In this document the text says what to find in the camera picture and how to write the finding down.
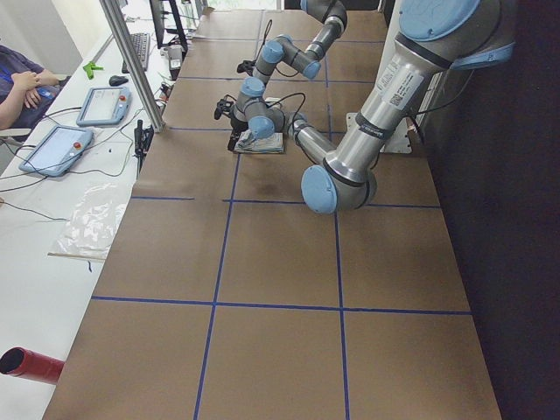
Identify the upper blue teach pendant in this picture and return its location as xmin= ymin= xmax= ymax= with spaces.
xmin=76 ymin=87 xmax=131 ymax=127

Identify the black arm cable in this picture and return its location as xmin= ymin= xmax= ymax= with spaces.
xmin=264 ymin=91 xmax=307 ymax=119
xmin=253 ymin=17 xmax=275 ymax=67

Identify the seated person in blue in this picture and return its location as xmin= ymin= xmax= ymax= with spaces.
xmin=1 ymin=45 xmax=61 ymax=130

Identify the black keyboard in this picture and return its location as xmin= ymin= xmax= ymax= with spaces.
xmin=130 ymin=32 xmax=151 ymax=71

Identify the red cardboard tube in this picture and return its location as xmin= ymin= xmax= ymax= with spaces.
xmin=1 ymin=347 xmax=65 ymax=385

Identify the blue teach pendant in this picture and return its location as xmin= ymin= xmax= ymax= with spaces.
xmin=76 ymin=87 xmax=131 ymax=127
xmin=18 ymin=125 xmax=94 ymax=177

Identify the black computer mouse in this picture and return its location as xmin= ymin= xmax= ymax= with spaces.
xmin=108 ymin=75 xmax=129 ymax=87

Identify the clear plastic bag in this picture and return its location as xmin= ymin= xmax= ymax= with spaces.
xmin=48 ymin=182 xmax=132 ymax=261

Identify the green plastic tool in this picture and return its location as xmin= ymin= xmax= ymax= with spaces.
xmin=82 ymin=61 xmax=104 ymax=80

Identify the lower blue teach pendant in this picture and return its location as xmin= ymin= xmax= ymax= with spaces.
xmin=18 ymin=125 xmax=94 ymax=177

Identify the black monitor stand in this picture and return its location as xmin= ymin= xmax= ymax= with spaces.
xmin=148 ymin=0 xmax=190 ymax=49

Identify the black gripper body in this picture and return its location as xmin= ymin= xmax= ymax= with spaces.
xmin=236 ymin=59 xmax=256 ymax=77
xmin=213 ymin=98 xmax=248 ymax=131

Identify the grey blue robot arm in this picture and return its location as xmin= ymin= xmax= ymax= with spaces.
xmin=236 ymin=0 xmax=347 ymax=85
xmin=214 ymin=1 xmax=517 ymax=214

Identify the navy white striped polo shirt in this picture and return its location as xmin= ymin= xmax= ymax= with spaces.
xmin=234 ymin=130 xmax=284 ymax=154

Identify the aluminium frame post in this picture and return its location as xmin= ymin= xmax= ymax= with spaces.
xmin=100 ymin=0 xmax=165 ymax=133

